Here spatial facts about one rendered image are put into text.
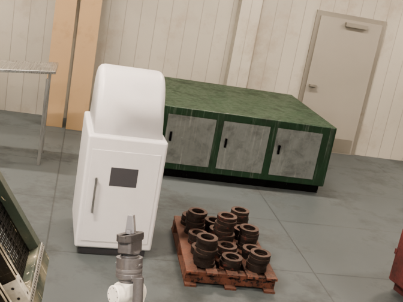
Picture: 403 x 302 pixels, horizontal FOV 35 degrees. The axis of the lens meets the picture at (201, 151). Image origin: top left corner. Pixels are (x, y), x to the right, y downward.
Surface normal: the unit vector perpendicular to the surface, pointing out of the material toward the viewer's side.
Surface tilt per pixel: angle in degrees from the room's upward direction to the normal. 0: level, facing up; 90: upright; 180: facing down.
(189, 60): 90
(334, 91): 90
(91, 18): 81
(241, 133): 90
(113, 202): 90
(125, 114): 72
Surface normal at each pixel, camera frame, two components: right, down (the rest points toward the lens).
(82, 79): 0.18, 0.15
